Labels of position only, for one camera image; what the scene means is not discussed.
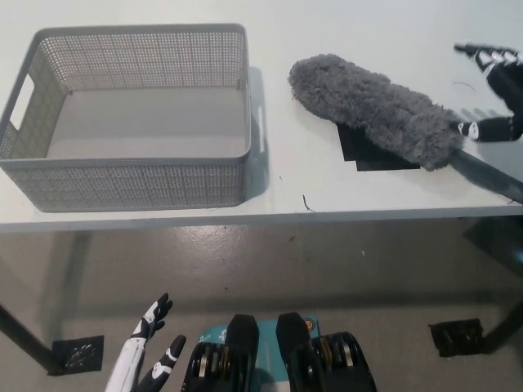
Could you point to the black metal table leg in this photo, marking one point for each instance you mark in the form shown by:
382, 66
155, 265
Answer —
28, 339

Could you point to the grey fluffy duster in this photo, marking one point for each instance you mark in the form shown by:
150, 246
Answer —
367, 102

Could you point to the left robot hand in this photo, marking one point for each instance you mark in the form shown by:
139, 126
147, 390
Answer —
126, 359

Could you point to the black and teal robot torso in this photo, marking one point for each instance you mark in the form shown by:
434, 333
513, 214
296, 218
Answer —
241, 351

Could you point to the black tape patch on desk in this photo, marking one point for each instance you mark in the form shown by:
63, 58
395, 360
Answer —
384, 163

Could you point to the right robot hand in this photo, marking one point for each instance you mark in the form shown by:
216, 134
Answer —
508, 85

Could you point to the grey perforated plastic basket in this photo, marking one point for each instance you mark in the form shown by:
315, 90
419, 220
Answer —
122, 183

